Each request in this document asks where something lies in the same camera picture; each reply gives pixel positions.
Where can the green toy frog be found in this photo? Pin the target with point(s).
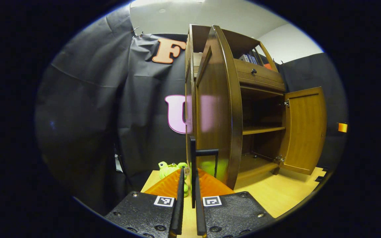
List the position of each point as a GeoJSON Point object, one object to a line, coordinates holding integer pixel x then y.
{"type": "Point", "coordinates": [165, 170]}

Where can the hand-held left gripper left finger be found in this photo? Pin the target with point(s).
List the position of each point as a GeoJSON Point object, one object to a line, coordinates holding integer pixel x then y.
{"type": "Point", "coordinates": [178, 215]}

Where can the dark blue book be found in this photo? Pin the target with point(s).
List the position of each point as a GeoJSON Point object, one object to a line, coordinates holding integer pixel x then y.
{"type": "Point", "coordinates": [250, 59]}

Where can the wooden double-door shoe cabinet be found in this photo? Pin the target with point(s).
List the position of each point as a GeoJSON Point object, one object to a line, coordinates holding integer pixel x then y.
{"type": "Point", "coordinates": [260, 77]}

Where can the wooden inner shelf board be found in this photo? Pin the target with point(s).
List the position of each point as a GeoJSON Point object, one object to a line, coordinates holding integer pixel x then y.
{"type": "Point", "coordinates": [263, 130]}

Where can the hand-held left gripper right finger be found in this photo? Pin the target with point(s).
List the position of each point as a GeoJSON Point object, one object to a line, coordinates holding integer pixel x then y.
{"type": "Point", "coordinates": [200, 215]}

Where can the wooden shoe cabinet door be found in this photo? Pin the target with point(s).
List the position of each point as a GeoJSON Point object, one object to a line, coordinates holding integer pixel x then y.
{"type": "Point", "coordinates": [213, 109]}
{"type": "Point", "coordinates": [304, 132]}

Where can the grey-blue book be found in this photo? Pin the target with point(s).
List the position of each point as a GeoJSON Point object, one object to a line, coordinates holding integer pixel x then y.
{"type": "Point", "coordinates": [255, 59]}

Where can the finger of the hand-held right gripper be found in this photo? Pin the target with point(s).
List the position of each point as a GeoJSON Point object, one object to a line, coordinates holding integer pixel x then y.
{"type": "Point", "coordinates": [342, 127]}

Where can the metal door hinge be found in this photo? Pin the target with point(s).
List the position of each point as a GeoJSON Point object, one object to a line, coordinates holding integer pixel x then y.
{"type": "Point", "coordinates": [286, 103]}
{"type": "Point", "coordinates": [279, 159]}

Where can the white spine book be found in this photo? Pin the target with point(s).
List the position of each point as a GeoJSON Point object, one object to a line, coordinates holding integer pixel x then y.
{"type": "Point", "coordinates": [243, 58]}

